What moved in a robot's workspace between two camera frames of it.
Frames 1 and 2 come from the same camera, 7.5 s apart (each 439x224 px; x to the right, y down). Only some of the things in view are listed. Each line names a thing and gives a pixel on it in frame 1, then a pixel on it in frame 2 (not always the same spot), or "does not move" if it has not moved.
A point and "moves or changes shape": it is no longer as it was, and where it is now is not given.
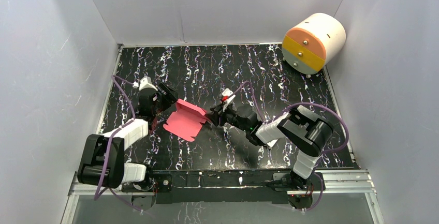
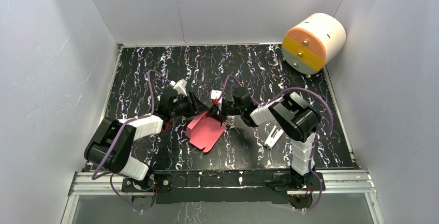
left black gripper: [163, 96] to [194, 104]
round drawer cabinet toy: [315, 43] does not move
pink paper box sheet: [185, 123] moves or changes shape
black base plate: [271, 185] does not move
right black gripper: [214, 116] to [217, 113]
